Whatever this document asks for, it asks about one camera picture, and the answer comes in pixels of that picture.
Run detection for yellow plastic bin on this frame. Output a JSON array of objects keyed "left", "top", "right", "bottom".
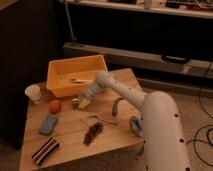
[{"left": 46, "top": 55, "right": 107, "bottom": 98}]

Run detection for striped eraser block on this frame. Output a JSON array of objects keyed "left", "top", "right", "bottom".
[{"left": 31, "top": 137, "right": 59, "bottom": 165}]

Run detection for blue sponge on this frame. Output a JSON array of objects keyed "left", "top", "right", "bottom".
[{"left": 39, "top": 115, "right": 58, "bottom": 136}]

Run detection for wooden utensil in bin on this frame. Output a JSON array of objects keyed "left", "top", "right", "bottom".
[{"left": 70, "top": 78, "right": 92, "bottom": 84}]

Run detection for blue crumpled cloth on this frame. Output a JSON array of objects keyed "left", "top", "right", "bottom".
[{"left": 130, "top": 116, "right": 142, "bottom": 136}]

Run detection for metal pole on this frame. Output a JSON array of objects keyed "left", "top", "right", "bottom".
[{"left": 64, "top": 0, "right": 77, "bottom": 45}]

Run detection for white paper cup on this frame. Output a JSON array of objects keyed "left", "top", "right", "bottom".
[{"left": 25, "top": 84, "right": 42, "bottom": 103}]

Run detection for brown dried bunch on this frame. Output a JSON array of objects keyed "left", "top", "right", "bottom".
[{"left": 83, "top": 122, "right": 103, "bottom": 145}]

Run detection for green plastic cup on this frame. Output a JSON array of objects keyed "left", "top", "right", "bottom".
[{"left": 72, "top": 95, "right": 91, "bottom": 109}]

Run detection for orange ball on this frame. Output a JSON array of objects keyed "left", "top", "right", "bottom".
[{"left": 49, "top": 100, "right": 61, "bottom": 113}]

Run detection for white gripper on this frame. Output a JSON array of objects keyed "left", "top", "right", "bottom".
[{"left": 82, "top": 81, "right": 102, "bottom": 99}]

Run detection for black cables on floor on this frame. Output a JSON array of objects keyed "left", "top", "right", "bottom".
[{"left": 185, "top": 61, "right": 213, "bottom": 168}]

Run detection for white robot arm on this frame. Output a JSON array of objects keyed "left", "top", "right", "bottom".
[{"left": 83, "top": 70, "right": 192, "bottom": 171}]

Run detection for black handle on shelf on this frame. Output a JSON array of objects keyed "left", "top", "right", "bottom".
[{"left": 161, "top": 55, "right": 190, "bottom": 65}]

